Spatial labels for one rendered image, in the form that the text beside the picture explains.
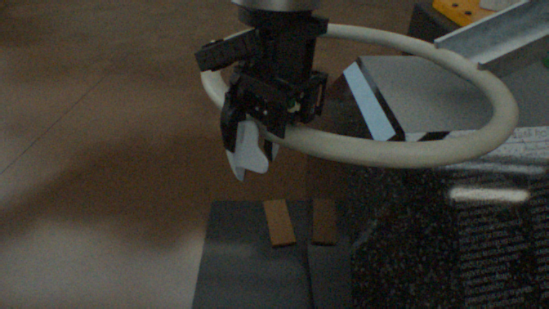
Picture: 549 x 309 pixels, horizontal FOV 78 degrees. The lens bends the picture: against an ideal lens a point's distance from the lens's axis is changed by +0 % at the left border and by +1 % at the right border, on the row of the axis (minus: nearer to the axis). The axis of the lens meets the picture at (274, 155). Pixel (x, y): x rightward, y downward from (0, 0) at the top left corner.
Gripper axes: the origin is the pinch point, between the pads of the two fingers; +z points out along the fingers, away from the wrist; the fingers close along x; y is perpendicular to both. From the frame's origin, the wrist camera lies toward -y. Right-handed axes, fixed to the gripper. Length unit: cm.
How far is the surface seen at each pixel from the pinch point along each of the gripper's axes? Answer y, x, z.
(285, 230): -29, 53, 83
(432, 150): 18.9, 8.1, -7.5
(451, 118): 15.4, 35.4, 1.1
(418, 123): 11.6, 29.9, 1.5
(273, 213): -39, 57, 84
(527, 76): 22, 64, -1
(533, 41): 21, 46, -12
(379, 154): 14.8, 3.7, -7.2
